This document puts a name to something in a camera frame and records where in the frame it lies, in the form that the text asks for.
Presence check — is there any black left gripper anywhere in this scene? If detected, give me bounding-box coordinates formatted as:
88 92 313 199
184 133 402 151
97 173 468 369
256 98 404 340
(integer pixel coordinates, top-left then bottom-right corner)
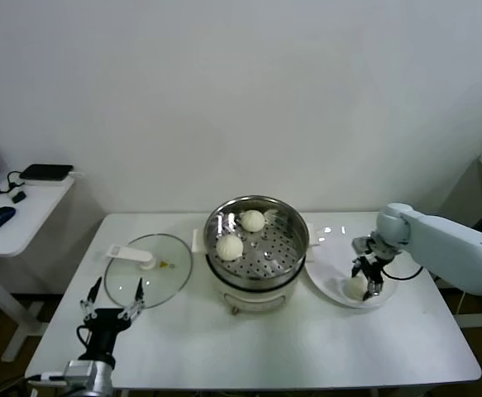
79 276 146 366

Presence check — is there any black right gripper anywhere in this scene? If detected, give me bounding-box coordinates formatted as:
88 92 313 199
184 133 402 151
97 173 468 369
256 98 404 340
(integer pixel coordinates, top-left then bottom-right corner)
351 246 394 301

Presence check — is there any white steamed baozi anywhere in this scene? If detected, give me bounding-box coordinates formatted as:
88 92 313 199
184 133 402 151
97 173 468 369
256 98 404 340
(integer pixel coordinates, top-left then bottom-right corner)
216 234 245 261
240 209 266 232
343 276 368 299

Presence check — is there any steel steamer basket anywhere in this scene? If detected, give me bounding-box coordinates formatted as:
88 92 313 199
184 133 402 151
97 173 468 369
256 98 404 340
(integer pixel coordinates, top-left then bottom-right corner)
203 195 310 291

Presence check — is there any white plate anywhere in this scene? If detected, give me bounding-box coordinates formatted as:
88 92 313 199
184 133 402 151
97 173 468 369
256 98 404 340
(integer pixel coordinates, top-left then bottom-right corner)
304 225 399 309

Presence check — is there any glass pot lid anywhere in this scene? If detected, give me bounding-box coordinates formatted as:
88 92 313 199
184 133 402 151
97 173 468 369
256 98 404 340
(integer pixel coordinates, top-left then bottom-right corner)
103 233 195 310

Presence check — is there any white electric cooker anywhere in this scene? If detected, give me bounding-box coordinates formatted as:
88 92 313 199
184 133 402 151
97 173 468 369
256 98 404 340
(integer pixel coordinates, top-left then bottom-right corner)
191 222 320 318

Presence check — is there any white side desk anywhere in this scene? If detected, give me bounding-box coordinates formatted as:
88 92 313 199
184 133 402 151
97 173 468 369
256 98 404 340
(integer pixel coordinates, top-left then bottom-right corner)
0 175 76 363

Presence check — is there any black flat box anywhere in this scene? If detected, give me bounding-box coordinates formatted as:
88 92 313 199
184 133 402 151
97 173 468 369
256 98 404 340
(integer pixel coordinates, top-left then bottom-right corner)
19 164 75 182

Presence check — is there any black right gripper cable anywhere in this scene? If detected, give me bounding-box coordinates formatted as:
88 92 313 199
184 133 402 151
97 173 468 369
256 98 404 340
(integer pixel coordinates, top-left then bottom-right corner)
380 264 426 283

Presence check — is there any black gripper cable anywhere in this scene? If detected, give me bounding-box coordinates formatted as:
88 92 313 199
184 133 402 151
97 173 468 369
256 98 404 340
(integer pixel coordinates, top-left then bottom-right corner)
380 264 426 283
77 325 96 349

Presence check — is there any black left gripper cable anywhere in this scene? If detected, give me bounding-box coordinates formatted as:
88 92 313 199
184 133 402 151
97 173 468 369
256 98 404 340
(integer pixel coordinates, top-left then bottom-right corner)
77 325 96 349

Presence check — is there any white hanging cable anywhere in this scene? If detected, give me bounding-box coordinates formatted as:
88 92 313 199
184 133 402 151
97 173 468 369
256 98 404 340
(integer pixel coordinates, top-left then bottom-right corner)
457 225 482 318

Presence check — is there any thin black desk cable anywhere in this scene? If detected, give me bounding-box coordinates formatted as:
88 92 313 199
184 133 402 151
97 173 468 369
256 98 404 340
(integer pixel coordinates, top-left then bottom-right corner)
0 170 25 195

